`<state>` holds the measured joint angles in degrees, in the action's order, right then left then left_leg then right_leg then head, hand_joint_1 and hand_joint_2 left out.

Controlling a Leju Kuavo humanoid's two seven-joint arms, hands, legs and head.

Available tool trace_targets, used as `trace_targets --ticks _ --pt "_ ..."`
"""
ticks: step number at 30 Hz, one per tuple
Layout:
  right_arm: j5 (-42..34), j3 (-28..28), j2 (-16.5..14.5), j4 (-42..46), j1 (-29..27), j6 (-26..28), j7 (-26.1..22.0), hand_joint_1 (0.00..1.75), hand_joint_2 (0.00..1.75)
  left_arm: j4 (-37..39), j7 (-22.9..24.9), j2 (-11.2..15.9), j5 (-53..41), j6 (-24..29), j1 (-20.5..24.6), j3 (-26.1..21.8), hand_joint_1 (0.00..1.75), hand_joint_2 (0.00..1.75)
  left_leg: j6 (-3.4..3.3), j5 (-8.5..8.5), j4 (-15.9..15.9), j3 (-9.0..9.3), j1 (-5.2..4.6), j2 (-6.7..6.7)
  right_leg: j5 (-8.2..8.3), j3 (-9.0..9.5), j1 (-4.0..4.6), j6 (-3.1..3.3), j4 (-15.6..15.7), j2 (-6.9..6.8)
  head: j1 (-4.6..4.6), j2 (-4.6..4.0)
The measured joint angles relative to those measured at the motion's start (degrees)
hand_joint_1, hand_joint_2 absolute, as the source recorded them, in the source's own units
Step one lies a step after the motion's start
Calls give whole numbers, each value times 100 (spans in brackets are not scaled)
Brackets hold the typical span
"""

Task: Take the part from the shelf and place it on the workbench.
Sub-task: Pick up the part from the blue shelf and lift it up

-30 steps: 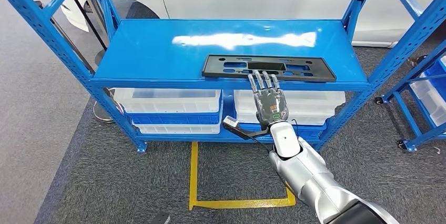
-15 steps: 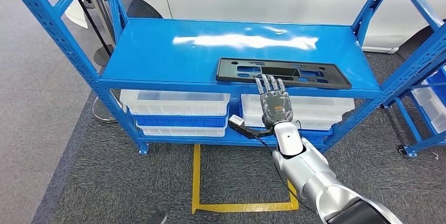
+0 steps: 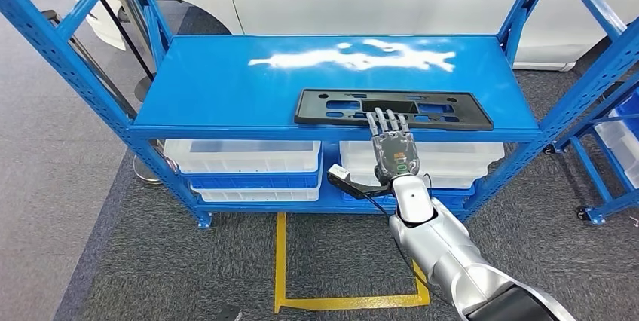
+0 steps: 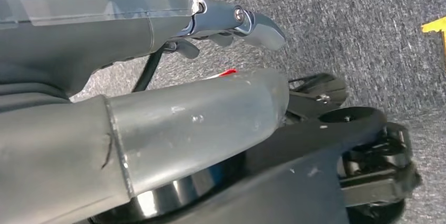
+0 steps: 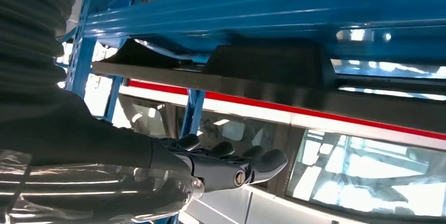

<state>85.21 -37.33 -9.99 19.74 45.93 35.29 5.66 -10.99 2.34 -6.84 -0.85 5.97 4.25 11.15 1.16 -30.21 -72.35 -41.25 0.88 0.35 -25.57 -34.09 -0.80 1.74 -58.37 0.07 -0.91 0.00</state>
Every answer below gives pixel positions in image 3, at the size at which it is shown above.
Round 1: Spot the black plastic plate frame part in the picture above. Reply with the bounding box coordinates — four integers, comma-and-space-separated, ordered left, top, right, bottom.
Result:
294, 89, 494, 132

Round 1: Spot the blue metal shelf rack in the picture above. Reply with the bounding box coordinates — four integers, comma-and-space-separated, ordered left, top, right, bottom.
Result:
0, 0, 639, 230

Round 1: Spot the blue plastic bin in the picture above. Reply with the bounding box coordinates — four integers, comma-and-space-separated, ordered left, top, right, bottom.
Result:
613, 91, 639, 141
179, 161, 323, 191
341, 186, 475, 207

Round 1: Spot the translucent white plastic bin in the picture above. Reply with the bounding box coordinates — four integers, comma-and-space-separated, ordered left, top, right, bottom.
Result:
344, 171, 488, 190
191, 184, 320, 203
339, 141, 505, 180
594, 111, 639, 190
163, 139, 322, 175

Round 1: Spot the yellow floor tape square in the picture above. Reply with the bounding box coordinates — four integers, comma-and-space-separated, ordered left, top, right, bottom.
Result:
273, 212, 431, 315

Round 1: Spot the white car red stripe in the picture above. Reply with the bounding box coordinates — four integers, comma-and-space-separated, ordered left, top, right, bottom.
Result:
60, 0, 639, 72

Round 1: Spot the black flat robot foot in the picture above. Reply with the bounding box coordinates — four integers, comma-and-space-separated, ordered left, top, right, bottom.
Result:
212, 304, 243, 321

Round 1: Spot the blue wheeled metal rack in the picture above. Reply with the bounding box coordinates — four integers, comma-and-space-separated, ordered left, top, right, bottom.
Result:
544, 71, 639, 226

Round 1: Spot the black tripod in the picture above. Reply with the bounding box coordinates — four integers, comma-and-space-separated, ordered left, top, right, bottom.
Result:
42, 9, 138, 120

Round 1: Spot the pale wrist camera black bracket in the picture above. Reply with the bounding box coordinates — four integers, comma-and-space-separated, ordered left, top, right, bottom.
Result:
326, 164, 393, 200

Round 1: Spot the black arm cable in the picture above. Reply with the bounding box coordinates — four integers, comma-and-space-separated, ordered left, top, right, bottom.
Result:
360, 191, 451, 310

